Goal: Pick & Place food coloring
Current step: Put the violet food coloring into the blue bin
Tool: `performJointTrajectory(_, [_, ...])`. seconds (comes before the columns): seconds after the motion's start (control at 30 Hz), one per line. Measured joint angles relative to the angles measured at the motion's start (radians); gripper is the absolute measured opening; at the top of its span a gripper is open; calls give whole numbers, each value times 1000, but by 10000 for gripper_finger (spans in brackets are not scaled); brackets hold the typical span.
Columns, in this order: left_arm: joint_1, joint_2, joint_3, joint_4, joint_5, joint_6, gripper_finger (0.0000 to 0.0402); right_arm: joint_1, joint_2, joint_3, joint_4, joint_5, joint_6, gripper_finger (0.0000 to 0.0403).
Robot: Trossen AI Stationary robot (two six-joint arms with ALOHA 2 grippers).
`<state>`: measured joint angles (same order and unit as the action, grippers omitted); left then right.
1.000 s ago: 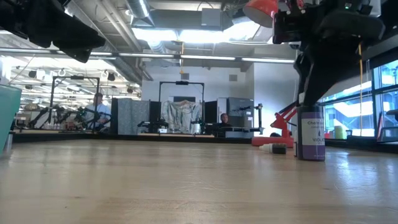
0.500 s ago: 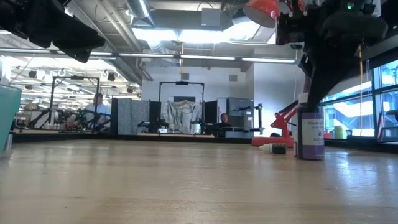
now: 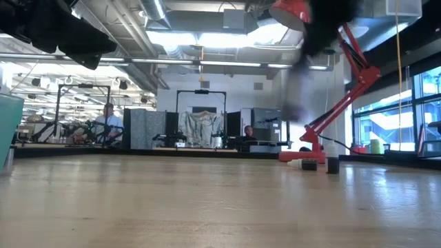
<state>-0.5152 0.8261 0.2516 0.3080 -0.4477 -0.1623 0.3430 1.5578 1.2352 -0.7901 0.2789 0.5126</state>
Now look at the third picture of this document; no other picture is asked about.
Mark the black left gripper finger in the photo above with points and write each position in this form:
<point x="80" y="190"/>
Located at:
<point x="89" y="44"/>

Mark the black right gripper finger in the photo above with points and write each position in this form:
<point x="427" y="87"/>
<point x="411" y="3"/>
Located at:
<point x="311" y="51"/>

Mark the violet food coloring bottle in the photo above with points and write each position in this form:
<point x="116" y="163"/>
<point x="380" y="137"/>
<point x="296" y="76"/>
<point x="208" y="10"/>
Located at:
<point x="296" y="96"/>

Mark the small black food coloring bottle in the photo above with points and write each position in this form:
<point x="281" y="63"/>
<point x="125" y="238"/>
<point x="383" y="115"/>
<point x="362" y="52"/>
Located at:
<point x="303" y="164"/>

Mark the long ceiling light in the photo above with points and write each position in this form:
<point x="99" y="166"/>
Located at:
<point x="231" y="64"/>
<point x="172" y="61"/>
<point x="279" y="65"/>
<point x="113" y="59"/>

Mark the red desk lamp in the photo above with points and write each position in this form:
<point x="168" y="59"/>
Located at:
<point x="358" y="72"/>

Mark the person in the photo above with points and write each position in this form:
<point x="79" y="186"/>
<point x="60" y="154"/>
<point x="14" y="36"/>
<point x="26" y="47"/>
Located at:
<point x="248" y="132"/>
<point x="110" y="120"/>

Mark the grey cabinet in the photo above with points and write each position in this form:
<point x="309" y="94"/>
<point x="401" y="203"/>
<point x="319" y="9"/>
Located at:
<point x="267" y="118"/>

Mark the grey ceiling box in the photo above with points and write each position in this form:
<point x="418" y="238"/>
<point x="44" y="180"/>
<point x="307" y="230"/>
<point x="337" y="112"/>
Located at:
<point x="234" y="19"/>

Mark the grey partition panel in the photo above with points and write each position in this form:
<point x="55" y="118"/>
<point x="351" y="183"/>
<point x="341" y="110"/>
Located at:
<point x="148" y="127"/>

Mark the black partition panel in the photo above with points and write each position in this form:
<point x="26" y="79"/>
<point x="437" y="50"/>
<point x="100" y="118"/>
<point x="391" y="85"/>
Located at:
<point x="234" y="122"/>

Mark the small red background object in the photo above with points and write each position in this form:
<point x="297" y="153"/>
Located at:
<point x="358" y="149"/>

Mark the teal plastic bin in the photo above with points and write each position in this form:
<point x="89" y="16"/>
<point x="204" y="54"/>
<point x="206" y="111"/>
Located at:
<point x="8" y="131"/>

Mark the grey crumpled cloth backdrop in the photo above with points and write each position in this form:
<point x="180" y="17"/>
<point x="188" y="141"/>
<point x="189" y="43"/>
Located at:
<point x="200" y="125"/>

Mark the black office chair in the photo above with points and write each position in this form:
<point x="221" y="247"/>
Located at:
<point x="430" y="144"/>

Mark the black background gantry frame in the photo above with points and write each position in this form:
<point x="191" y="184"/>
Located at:
<point x="82" y="86"/>
<point x="201" y="91"/>

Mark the black metal table frame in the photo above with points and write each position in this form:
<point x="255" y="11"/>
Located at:
<point x="86" y="151"/>

